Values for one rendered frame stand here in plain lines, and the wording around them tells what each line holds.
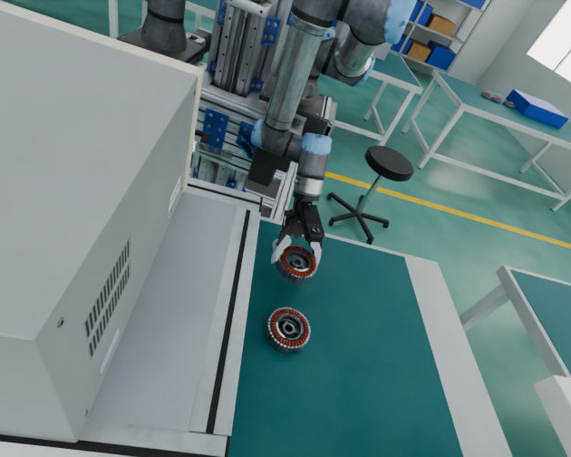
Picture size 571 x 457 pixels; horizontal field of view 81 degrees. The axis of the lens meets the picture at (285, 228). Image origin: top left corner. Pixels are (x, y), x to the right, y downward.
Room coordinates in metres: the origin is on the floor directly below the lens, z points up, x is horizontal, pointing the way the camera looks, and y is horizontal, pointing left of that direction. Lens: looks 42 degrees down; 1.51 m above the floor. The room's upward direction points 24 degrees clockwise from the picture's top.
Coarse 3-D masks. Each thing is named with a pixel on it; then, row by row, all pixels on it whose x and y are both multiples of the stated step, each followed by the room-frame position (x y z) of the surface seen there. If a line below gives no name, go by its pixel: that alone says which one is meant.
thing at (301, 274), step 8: (288, 248) 0.66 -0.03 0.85; (296, 248) 0.68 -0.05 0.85; (304, 248) 0.69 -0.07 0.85; (280, 256) 0.63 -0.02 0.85; (288, 256) 0.65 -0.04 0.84; (296, 256) 0.67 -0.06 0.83; (304, 256) 0.67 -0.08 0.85; (312, 256) 0.67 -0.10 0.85; (280, 264) 0.60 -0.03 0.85; (288, 264) 0.61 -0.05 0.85; (304, 264) 0.66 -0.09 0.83; (312, 264) 0.64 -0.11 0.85; (280, 272) 0.59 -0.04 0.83; (288, 272) 0.59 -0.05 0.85; (296, 272) 0.59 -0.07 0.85; (304, 272) 0.60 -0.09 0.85; (312, 272) 0.62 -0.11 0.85; (288, 280) 0.58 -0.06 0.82; (296, 280) 0.58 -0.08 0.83; (304, 280) 0.59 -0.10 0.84
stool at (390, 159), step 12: (372, 156) 2.05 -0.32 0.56; (384, 156) 2.12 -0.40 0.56; (396, 156) 2.20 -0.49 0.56; (372, 168) 2.01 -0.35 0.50; (384, 168) 1.98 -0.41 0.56; (396, 168) 2.04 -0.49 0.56; (408, 168) 2.11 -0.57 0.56; (396, 180) 1.99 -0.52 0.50; (372, 192) 2.11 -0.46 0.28; (348, 204) 2.17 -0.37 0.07; (360, 204) 2.12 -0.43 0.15; (336, 216) 1.97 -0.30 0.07; (348, 216) 2.03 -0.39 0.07; (360, 216) 2.09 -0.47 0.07; (372, 216) 2.16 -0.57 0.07; (372, 240) 1.90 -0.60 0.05
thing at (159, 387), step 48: (192, 192) 0.43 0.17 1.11; (240, 192) 0.48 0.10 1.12; (192, 240) 0.33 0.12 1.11; (240, 240) 0.37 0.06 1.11; (144, 288) 0.22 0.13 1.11; (192, 288) 0.25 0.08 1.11; (240, 288) 0.28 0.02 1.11; (144, 336) 0.17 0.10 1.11; (192, 336) 0.19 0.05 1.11; (240, 336) 0.22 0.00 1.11; (144, 384) 0.12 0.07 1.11; (192, 384) 0.14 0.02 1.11; (96, 432) 0.07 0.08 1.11; (144, 432) 0.09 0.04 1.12; (192, 432) 0.10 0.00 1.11
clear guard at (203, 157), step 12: (204, 144) 0.65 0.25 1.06; (192, 156) 0.59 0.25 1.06; (204, 156) 0.60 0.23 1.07; (216, 156) 0.62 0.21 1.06; (228, 156) 0.64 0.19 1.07; (192, 168) 0.55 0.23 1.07; (204, 168) 0.56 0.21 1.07; (216, 168) 0.58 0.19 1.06; (204, 180) 0.53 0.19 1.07; (216, 180) 0.54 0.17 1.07
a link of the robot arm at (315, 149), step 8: (304, 136) 0.79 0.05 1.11; (312, 136) 0.78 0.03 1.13; (320, 136) 0.78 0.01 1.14; (304, 144) 0.77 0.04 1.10; (312, 144) 0.77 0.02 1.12; (320, 144) 0.77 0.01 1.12; (328, 144) 0.79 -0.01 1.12; (304, 152) 0.76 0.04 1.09; (312, 152) 0.75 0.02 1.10; (320, 152) 0.76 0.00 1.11; (328, 152) 0.78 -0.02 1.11; (304, 160) 0.75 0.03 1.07; (312, 160) 0.75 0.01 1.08; (320, 160) 0.76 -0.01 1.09; (304, 168) 0.74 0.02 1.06; (312, 168) 0.74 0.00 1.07; (320, 168) 0.75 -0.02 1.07; (304, 176) 0.73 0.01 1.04; (312, 176) 0.73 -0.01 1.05; (320, 176) 0.74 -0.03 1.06
